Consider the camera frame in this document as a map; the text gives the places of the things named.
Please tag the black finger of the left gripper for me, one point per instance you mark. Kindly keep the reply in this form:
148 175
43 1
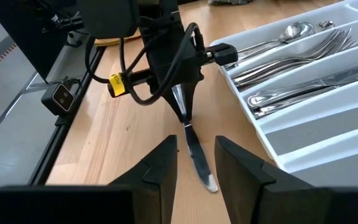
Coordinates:
192 99
174 105

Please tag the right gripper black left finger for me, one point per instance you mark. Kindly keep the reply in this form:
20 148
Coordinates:
89 207

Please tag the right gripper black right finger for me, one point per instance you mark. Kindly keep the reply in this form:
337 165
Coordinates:
284 207

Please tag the silver spoon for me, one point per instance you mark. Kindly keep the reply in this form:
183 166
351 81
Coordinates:
325 25
297 31

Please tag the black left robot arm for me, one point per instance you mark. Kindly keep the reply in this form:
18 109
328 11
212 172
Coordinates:
110 18

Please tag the mustard yellow cloth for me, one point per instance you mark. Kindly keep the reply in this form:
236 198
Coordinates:
117 41

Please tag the white plastic cutlery organizer tray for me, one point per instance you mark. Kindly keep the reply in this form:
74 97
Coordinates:
322 130

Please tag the grey metal table leg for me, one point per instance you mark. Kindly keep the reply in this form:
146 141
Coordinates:
8 112

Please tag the black table edge rail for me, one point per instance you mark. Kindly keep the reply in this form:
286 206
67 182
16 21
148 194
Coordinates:
64 124

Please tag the small black stereo camera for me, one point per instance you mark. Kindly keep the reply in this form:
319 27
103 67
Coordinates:
59 99

